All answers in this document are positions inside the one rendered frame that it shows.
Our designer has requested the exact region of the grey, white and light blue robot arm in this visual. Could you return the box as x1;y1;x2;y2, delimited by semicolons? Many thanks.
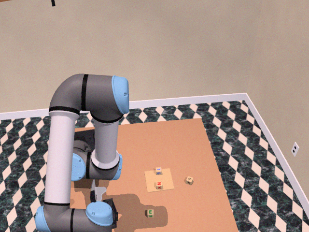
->
35;73;129;232

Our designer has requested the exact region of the tan mat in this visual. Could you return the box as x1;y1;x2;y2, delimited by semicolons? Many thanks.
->
145;168;174;192

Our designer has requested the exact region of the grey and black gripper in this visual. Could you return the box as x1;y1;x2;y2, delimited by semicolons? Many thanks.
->
90;180;118;229

